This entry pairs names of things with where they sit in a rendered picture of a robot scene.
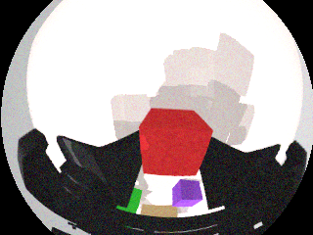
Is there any red block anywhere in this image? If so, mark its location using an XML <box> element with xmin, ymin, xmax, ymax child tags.
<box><xmin>140</xmin><ymin>109</ymin><xmax>214</xmax><ymax>176</ymax></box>

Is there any green block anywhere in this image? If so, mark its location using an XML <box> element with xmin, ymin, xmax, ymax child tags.
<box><xmin>128</xmin><ymin>188</ymin><xmax>142</xmax><ymax>209</ymax></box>
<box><xmin>117</xmin><ymin>207</ymin><xmax>137</xmax><ymax>214</ymax></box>

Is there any purple cube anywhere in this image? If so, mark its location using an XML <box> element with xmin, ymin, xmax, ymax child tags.
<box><xmin>172</xmin><ymin>179</ymin><xmax>203</xmax><ymax>208</ymax></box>

